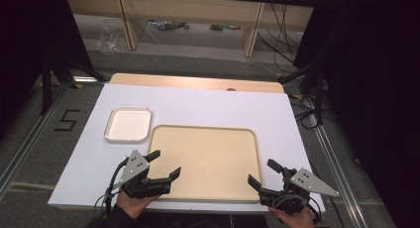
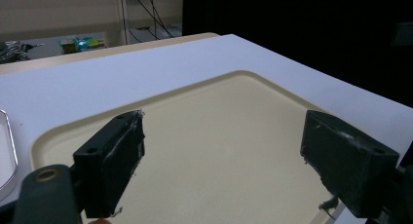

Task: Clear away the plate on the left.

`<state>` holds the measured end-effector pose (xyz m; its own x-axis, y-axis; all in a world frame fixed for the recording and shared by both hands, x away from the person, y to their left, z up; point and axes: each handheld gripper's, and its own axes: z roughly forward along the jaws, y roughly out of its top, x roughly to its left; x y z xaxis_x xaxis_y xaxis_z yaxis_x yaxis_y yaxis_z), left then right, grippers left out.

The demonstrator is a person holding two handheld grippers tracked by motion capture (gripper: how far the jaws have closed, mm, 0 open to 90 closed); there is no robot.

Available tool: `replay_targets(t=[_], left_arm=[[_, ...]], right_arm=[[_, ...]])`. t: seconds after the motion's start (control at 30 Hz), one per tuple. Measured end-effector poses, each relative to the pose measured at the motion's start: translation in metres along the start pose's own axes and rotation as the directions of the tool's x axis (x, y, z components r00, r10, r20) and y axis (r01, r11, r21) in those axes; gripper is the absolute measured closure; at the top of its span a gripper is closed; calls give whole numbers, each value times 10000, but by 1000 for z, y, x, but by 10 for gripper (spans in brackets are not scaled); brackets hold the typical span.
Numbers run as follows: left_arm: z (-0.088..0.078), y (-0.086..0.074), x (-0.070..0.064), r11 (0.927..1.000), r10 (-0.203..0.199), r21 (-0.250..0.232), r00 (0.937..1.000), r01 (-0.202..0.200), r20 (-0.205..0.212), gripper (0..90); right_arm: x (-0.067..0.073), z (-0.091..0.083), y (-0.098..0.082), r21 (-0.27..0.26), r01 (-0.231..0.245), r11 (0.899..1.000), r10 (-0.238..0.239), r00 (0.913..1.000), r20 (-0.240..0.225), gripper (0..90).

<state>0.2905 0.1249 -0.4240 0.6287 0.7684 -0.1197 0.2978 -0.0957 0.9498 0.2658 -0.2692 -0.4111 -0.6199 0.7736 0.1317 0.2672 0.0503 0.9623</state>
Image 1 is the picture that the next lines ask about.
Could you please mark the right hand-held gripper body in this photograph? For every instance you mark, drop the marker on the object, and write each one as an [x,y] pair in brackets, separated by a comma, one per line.
[310,182]

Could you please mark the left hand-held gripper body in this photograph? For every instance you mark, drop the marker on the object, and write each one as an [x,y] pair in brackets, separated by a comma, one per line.
[134,167]

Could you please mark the person's left hand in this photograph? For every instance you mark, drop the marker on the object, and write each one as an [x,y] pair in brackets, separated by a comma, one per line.
[133,205]

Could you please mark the person's right hand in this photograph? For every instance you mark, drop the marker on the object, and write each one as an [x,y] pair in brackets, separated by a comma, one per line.
[294,219]

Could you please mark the large beige tray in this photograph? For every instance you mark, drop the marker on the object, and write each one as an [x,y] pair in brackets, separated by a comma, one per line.
[204,162]

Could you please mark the small white tray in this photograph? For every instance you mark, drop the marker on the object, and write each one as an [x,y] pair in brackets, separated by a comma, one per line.
[128,124]

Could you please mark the white board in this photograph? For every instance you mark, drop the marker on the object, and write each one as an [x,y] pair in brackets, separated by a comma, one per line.
[211,105]

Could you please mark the black metal stand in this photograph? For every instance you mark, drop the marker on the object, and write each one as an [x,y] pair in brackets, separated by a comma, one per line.
[48,79]
[313,86]

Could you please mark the black curtain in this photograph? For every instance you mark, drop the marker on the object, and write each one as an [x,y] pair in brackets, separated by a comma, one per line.
[373,89]
[29,39]

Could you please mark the clear plastic bag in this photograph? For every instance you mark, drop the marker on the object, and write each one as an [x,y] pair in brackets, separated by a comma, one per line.
[111,38]

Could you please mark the blue crumpled wrapper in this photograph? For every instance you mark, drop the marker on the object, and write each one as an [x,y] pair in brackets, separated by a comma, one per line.
[166,24]

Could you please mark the small flat floor object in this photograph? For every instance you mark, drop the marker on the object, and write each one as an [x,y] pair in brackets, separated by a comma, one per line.
[224,27]

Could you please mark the aluminium rail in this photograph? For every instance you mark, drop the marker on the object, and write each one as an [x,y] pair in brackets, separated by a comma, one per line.
[29,138]
[336,162]

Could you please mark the wooden desk frame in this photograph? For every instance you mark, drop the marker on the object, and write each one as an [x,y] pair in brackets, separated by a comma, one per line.
[194,10]

